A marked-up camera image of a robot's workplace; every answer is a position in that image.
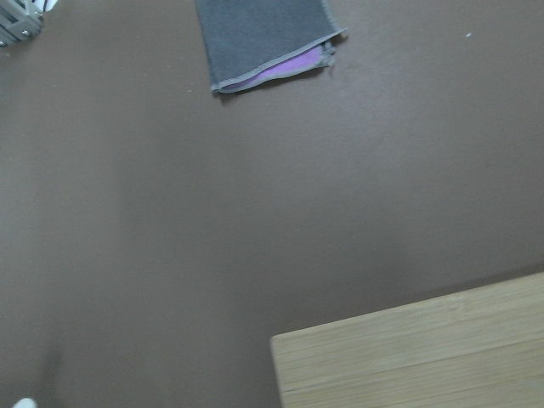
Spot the grey purple folded cloth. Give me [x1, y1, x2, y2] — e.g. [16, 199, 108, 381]
[195, 0, 345, 94]

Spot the white ceramic spoon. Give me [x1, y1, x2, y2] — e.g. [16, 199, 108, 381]
[12, 398, 37, 408]

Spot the bamboo cutting board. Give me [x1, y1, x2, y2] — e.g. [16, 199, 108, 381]
[270, 274, 543, 407]

